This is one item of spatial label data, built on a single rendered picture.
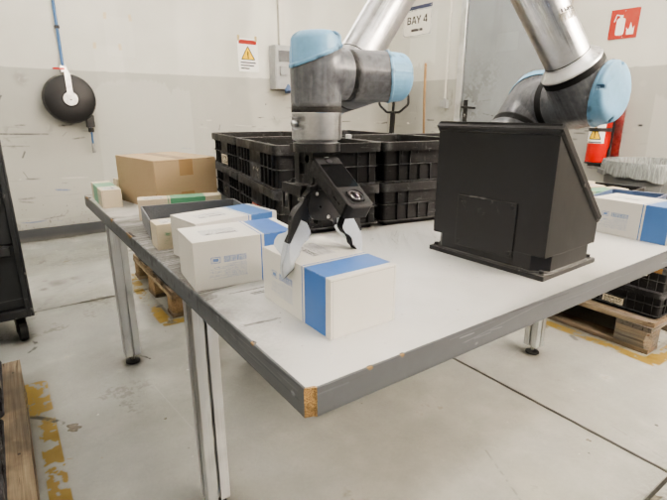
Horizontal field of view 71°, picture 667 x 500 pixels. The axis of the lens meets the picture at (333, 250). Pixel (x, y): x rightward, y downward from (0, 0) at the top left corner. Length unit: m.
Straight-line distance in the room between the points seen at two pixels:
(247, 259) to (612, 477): 1.25
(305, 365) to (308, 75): 0.39
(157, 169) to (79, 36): 2.97
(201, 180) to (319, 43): 1.04
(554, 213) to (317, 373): 0.56
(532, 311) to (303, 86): 0.52
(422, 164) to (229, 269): 0.69
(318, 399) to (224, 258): 0.38
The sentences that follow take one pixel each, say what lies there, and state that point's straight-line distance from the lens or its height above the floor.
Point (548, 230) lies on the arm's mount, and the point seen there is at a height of 0.80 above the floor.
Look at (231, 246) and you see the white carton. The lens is 0.86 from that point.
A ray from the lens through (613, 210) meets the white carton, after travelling 1.41.
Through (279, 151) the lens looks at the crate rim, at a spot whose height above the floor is 0.92.
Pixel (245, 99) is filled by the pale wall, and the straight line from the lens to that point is 4.86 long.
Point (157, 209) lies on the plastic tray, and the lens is 1.45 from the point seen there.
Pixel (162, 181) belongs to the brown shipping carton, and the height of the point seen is 0.80.
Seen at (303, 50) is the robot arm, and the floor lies 1.09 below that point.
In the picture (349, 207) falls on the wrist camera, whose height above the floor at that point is 0.88.
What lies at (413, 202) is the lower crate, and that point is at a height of 0.76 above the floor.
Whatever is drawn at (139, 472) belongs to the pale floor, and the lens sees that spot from 1.61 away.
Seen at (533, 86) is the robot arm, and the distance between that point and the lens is 1.14.
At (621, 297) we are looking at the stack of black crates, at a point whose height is 0.20.
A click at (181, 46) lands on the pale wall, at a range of 4.67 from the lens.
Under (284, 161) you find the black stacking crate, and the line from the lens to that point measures 1.17.
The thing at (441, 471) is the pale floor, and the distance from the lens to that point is 1.54.
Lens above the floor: 1.01
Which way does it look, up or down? 16 degrees down
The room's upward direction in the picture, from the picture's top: straight up
